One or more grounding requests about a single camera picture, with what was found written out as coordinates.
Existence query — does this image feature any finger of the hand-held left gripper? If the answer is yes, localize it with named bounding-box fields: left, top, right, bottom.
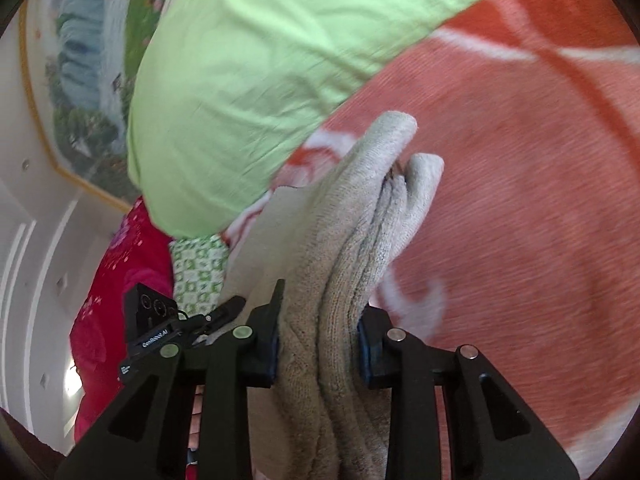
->
left=202, top=295, right=247, bottom=326

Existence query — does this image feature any beige knit sweater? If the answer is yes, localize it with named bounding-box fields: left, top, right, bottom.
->
left=192, top=111, right=445, bottom=480

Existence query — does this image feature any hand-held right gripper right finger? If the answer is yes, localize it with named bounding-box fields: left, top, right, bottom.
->
left=356, top=305, right=581, bottom=480

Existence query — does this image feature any green checkered small pillow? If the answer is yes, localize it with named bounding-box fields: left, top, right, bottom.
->
left=169, top=234, right=231, bottom=316

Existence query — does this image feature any landscape wall poster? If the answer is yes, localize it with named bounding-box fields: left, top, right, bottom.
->
left=19, top=0, right=201, bottom=213

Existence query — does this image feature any red floral quilt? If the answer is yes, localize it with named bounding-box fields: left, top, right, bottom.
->
left=69, top=195, right=176, bottom=443

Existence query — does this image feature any light green pillow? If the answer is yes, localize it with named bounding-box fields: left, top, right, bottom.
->
left=126, top=0, right=543, bottom=240

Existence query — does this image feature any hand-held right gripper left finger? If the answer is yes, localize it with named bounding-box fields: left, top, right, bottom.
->
left=52, top=279, right=286, bottom=480

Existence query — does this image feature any orange and white blanket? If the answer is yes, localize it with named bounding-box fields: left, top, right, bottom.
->
left=220, top=0, right=640, bottom=468

